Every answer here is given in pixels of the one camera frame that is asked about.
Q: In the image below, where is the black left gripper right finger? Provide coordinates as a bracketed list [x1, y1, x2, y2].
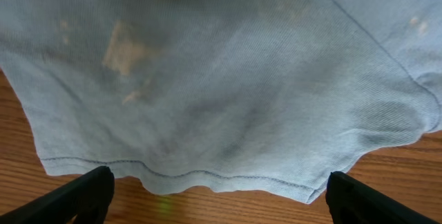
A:
[325, 171, 438, 224]

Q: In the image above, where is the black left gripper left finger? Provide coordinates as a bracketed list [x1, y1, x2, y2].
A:
[1, 166, 115, 224]

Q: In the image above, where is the light blue printed t-shirt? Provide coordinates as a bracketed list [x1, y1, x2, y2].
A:
[1, 0, 441, 204]

